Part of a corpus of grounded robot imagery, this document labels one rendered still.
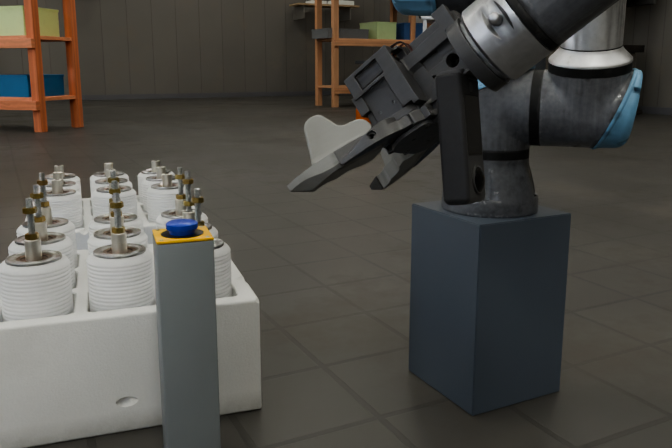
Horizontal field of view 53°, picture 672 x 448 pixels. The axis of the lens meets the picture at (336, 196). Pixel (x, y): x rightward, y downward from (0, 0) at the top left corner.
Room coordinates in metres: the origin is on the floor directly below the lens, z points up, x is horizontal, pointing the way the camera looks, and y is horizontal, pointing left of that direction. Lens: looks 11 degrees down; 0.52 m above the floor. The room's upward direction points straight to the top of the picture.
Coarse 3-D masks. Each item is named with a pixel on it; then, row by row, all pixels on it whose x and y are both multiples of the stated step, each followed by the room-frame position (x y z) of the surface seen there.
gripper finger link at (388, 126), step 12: (384, 120) 0.59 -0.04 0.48; (408, 120) 0.59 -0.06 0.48; (372, 132) 0.58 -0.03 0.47; (384, 132) 0.58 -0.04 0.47; (396, 132) 0.58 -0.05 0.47; (348, 144) 0.59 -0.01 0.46; (360, 144) 0.58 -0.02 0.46; (372, 144) 0.58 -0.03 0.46; (384, 144) 0.59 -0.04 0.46; (336, 156) 0.59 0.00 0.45; (348, 156) 0.58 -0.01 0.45
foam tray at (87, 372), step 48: (240, 288) 1.02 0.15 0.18; (0, 336) 0.85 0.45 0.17; (48, 336) 0.87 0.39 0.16; (96, 336) 0.89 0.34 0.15; (144, 336) 0.91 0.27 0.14; (240, 336) 0.96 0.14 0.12; (0, 384) 0.85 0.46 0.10; (48, 384) 0.87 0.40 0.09; (96, 384) 0.89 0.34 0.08; (144, 384) 0.91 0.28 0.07; (240, 384) 0.96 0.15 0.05; (0, 432) 0.85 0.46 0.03; (48, 432) 0.87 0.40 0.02; (96, 432) 0.89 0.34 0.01
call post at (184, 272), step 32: (160, 256) 0.80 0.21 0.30; (192, 256) 0.81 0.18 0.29; (160, 288) 0.80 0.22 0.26; (192, 288) 0.81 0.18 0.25; (160, 320) 0.80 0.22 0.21; (192, 320) 0.81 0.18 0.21; (160, 352) 0.82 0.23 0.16; (192, 352) 0.81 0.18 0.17; (160, 384) 0.85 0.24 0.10; (192, 384) 0.81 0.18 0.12; (192, 416) 0.81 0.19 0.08
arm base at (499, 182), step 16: (496, 160) 1.01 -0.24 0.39; (512, 160) 1.01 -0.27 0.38; (528, 160) 1.04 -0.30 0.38; (496, 176) 1.01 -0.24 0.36; (512, 176) 1.01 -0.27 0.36; (528, 176) 1.03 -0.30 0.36; (496, 192) 1.00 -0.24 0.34; (512, 192) 1.00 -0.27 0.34; (528, 192) 1.02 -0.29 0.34; (448, 208) 1.04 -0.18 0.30; (464, 208) 1.01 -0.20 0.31; (480, 208) 1.00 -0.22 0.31; (496, 208) 0.99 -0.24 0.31; (512, 208) 0.99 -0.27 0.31; (528, 208) 1.01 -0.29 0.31
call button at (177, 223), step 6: (168, 222) 0.84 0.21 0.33; (174, 222) 0.83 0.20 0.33; (180, 222) 0.83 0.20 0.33; (186, 222) 0.83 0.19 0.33; (192, 222) 0.84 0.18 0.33; (168, 228) 0.83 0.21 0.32; (174, 228) 0.82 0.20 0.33; (180, 228) 0.82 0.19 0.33; (186, 228) 0.82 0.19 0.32; (192, 228) 0.83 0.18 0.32; (174, 234) 0.83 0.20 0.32; (180, 234) 0.82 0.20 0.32; (186, 234) 0.83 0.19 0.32
